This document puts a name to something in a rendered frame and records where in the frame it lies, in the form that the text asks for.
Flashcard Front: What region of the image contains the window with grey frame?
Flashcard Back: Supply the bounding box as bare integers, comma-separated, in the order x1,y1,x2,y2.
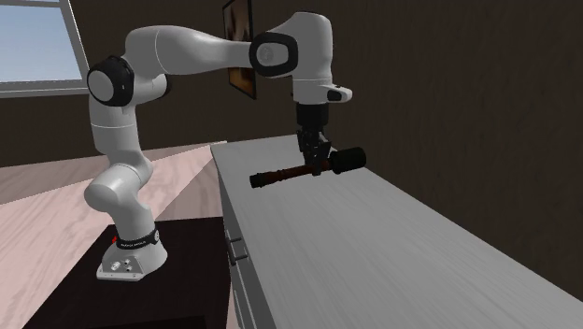
0,0,92,99

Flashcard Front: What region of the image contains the dark robot stand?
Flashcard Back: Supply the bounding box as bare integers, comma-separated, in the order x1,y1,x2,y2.
22,216,232,329

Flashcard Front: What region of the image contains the black and brown mallet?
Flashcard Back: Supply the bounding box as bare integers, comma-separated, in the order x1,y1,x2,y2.
249,146,367,191

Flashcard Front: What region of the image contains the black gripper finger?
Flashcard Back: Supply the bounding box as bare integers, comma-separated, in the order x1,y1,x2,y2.
296,130,333,178

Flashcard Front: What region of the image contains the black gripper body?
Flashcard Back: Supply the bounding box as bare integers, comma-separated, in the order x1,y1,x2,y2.
295,102,330,136

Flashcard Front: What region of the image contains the dark framed wall picture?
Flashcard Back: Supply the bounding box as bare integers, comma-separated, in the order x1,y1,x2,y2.
221,0,258,100

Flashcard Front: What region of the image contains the grey chest of drawers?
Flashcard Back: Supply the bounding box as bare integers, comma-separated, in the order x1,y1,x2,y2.
209,134,583,329

